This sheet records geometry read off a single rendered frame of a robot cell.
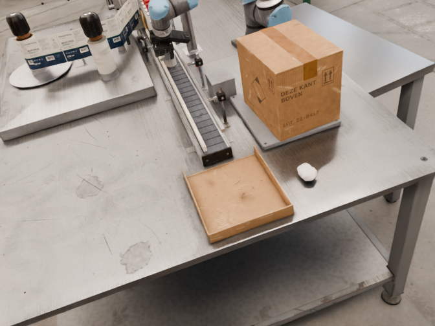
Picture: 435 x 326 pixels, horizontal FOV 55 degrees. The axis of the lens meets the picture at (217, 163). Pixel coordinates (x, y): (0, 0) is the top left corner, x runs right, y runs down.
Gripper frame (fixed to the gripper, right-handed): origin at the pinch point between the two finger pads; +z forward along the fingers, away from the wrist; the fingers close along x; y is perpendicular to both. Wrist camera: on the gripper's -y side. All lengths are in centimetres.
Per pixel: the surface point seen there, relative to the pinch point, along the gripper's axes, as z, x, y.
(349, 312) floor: 35, 127, -39
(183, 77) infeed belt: -0.3, 11.6, -1.9
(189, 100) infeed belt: -9.7, 28.0, 0.2
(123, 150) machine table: -11, 41, 31
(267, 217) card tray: -41, 87, -5
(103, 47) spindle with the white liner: -5.1, -10.9, 26.6
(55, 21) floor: 265, -273, 85
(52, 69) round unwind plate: 20, -26, 55
